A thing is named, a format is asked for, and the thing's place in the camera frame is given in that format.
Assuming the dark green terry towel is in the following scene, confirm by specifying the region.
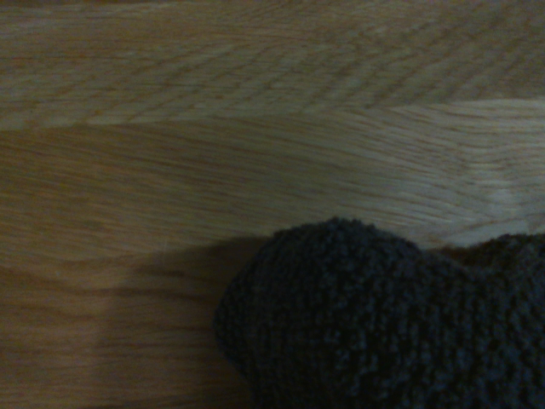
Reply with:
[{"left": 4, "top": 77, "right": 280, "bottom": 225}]
[{"left": 212, "top": 216, "right": 545, "bottom": 409}]

